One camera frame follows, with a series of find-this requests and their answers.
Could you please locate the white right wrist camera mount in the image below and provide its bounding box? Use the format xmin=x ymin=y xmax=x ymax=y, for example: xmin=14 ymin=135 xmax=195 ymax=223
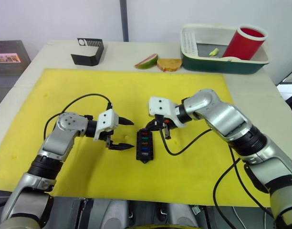
xmin=146 ymin=96 xmax=187 ymax=127

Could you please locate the dark vertical pole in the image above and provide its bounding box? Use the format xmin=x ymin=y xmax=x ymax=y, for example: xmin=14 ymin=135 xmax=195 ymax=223
xmin=119 ymin=0 xmax=130 ymax=42

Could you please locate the red cylinder cup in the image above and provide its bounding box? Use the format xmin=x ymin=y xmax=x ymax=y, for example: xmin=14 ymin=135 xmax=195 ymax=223
xmin=222 ymin=24 xmax=268 ymax=62

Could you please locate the grey rounded shape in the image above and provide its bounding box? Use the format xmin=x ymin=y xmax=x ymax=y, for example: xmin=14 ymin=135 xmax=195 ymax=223
xmin=104 ymin=199 xmax=133 ymax=229
xmin=165 ymin=202 xmax=199 ymax=229

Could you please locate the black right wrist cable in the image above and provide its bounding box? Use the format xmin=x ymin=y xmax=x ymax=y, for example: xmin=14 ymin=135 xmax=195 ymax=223
xmin=159 ymin=127 xmax=213 ymax=156

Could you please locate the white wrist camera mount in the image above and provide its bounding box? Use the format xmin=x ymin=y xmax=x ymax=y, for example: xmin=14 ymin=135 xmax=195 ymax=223
xmin=93 ymin=109 xmax=119 ymax=142
xmin=146 ymin=96 xmax=187 ymax=127

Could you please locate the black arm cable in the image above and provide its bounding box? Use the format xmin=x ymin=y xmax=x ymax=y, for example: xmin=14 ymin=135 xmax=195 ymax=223
xmin=212 ymin=142 xmax=278 ymax=229
xmin=43 ymin=93 xmax=113 ymax=142

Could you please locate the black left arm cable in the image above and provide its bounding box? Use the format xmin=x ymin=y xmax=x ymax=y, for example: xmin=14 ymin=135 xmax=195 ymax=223
xmin=43 ymin=93 xmax=113 ymax=142

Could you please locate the black fuse box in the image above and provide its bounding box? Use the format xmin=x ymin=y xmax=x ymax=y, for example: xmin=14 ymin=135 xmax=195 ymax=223
xmin=136 ymin=128 xmax=156 ymax=164

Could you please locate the dark box with picture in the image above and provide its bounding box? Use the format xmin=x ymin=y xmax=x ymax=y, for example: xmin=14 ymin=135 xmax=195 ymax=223
xmin=0 ymin=40 xmax=32 ymax=77

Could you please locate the red green fruit slice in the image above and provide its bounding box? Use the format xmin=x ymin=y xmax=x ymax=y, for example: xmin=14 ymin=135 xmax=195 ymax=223
xmin=134 ymin=53 xmax=159 ymax=70

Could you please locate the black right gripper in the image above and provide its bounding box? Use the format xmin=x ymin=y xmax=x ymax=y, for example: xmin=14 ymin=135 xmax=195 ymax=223
xmin=142 ymin=114 xmax=172 ymax=140

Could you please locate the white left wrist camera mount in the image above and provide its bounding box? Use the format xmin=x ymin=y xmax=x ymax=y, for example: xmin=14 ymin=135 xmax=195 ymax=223
xmin=93 ymin=109 xmax=119 ymax=142

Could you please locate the yellow foam mat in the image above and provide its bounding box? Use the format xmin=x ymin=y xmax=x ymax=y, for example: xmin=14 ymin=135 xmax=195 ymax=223
xmin=0 ymin=68 xmax=271 ymax=207

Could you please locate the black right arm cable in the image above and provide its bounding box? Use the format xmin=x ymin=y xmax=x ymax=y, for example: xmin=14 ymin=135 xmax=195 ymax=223
xmin=212 ymin=142 xmax=278 ymax=229

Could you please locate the black angled plastic stand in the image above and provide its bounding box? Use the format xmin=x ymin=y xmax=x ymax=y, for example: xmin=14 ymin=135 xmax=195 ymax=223
xmin=71 ymin=37 xmax=105 ymax=66

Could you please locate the toy bread slice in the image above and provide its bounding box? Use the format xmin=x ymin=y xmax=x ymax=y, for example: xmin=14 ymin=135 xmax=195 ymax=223
xmin=156 ymin=58 xmax=183 ymax=73

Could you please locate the green white drain basin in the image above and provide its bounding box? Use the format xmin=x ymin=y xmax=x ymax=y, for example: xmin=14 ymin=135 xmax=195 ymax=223
xmin=179 ymin=23 xmax=271 ymax=75

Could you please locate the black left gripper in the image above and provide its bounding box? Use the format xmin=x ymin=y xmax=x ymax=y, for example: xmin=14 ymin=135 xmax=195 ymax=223
xmin=99 ymin=116 xmax=135 ymax=151

